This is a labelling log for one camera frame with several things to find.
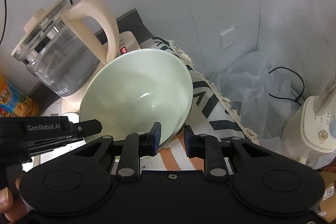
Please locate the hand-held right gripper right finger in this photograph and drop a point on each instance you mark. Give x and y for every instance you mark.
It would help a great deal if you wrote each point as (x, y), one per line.
(188, 141)

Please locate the cream kettle base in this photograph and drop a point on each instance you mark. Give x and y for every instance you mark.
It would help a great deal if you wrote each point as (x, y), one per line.
(128, 41)

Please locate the translucent plastic sheet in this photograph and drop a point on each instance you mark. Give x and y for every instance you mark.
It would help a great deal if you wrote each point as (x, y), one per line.
(249, 82)

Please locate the orange juice bottle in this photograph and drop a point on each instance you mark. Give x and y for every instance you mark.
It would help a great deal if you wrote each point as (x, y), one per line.
(15, 102)

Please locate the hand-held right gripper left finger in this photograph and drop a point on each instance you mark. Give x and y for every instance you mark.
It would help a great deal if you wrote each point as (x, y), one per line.
(157, 136)

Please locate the person's left hand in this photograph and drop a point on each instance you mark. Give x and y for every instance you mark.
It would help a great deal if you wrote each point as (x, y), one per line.
(5, 200)

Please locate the patterned fringed table mat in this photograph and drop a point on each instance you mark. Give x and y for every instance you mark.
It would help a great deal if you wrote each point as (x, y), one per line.
(210, 108)

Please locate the white wall socket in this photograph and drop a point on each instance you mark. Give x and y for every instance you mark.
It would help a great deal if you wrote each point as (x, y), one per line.
(227, 38)

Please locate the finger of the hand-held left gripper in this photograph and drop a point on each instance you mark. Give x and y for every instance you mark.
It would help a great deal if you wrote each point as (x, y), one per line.
(88, 127)

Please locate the cardboard box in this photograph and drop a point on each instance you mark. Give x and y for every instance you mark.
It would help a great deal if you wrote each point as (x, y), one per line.
(328, 190)

